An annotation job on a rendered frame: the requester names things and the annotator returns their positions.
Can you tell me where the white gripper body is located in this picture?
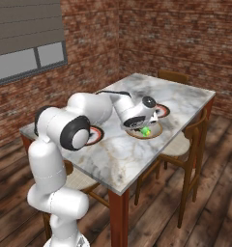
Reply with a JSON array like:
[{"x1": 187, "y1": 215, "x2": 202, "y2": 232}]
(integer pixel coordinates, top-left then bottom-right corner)
[{"x1": 149, "y1": 113, "x2": 160, "y2": 126}]

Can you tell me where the green yellow corn cob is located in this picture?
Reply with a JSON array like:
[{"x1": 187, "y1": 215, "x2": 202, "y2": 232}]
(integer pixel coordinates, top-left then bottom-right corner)
[{"x1": 139, "y1": 126, "x2": 153, "y2": 136}]

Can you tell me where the grey framed window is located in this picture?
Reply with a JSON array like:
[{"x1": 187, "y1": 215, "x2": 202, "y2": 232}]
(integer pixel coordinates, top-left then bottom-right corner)
[{"x1": 0, "y1": 40, "x2": 70, "y2": 89}]

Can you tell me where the red rimmed white plate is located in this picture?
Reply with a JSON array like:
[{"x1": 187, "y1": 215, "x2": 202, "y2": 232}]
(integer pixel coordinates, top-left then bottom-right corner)
[
  {"x1": 154, "y1": 103, "x2": 171, "y2": 119},
  {"x1": 85, "y1": 125, "x2": 105, "y2": 147}
]

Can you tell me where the marble top wooden table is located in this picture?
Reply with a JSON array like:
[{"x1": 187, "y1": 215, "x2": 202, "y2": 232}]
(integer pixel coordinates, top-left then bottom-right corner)
[{"x1": 19, "y1": 72, "x2": 217, "y2": 247}]

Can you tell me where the tan round plate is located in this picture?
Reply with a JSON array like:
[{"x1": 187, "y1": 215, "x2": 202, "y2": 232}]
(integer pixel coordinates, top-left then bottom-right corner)
[{"x1": 126, "y1": 122, "x2": 163, "y2": 140}]

